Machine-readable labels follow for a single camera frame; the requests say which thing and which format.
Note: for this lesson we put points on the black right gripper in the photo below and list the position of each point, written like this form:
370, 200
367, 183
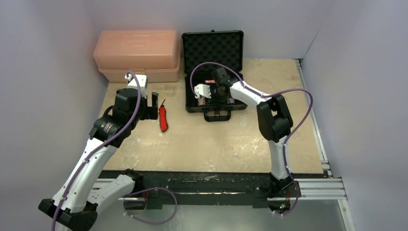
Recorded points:
218, 90

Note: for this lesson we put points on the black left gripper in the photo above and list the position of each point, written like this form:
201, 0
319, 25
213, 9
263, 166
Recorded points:
149, 112

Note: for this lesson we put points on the red playing card deck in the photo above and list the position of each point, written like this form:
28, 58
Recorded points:
210, 81

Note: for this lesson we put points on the black poker set case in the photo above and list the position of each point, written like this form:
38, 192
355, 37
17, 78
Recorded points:
204, 52

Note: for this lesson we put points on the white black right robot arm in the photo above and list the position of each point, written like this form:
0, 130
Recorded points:
274, 122

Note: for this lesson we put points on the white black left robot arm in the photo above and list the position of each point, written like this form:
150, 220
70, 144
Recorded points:
75, 207

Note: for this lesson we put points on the red folding utility knife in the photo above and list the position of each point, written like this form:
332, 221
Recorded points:
162, 117

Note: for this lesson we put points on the pink translucent plastic toolbox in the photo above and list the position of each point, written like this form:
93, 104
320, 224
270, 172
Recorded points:
154, 53

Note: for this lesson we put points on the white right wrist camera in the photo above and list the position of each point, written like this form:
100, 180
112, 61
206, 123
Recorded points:
202, 90

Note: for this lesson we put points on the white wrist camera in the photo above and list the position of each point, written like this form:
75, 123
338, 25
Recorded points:
138, 80
202, 90

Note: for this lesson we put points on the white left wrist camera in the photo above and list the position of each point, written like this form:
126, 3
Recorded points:
138, 80

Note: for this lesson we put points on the black aluminium base frame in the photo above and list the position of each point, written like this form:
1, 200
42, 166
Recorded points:
159, 188

